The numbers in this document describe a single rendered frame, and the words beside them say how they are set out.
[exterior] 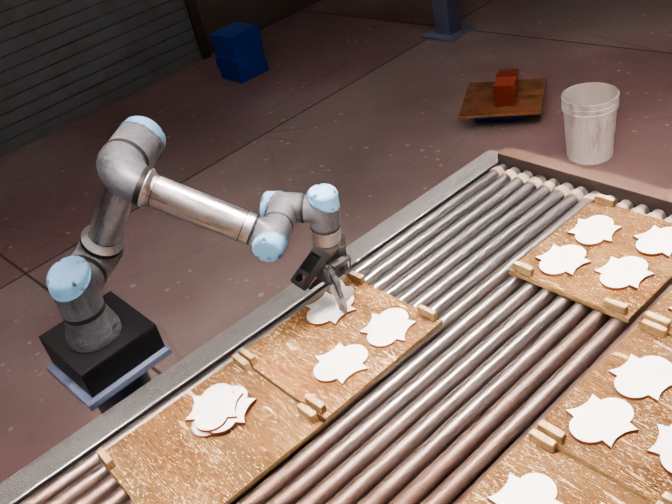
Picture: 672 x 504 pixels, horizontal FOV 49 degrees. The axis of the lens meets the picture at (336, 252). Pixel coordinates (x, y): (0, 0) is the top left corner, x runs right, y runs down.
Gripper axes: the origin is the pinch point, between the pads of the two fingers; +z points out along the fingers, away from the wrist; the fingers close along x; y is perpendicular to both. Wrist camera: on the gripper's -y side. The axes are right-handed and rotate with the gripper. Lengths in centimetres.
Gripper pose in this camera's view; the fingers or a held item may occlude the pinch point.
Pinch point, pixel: (324, 302)
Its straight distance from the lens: 199.6
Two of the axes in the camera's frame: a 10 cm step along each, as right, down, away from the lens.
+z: 0.4, 7.8, 6.2
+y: 7.2, -4.6, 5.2
